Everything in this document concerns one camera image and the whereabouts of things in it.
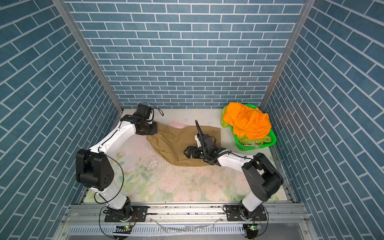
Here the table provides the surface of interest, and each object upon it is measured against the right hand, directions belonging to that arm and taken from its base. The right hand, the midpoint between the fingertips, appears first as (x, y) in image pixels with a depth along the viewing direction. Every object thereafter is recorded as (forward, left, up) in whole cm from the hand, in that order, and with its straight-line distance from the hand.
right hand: (188, 150), depth 88 cm
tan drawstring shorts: (+7, +12, -3) cm, 14 cm away
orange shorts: (+24, -41, +1) cm, 47 cm away
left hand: (+9, +21, +7) cm, 24 cm away
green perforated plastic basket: (+6, -35, -2) cm, 36 cm away
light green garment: (+14, -37, -5) cm, 40 cm away
